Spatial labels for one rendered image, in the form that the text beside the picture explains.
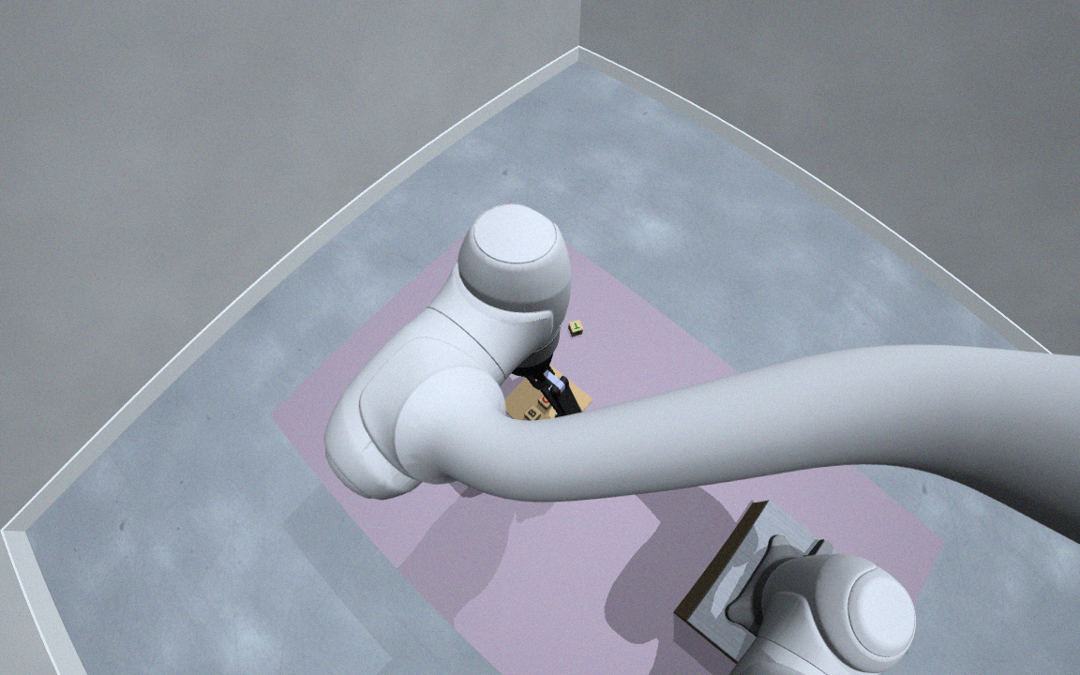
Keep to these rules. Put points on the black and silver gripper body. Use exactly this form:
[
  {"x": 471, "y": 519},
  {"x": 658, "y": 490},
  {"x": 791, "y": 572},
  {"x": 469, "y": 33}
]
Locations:
[{"x": 539, "y": 370}]

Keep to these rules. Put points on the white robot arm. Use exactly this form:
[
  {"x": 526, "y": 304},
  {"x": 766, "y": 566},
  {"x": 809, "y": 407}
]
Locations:
[{"x": 428, "y": 406}]

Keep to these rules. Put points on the tan square mat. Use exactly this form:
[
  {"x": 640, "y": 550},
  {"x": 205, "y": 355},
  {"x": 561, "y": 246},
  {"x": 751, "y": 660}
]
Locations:
[{"x": 525, "y": 396}]

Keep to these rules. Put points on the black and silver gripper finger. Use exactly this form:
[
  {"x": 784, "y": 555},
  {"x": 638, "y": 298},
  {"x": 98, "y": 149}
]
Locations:
[{"x": 560, "y": 392}]

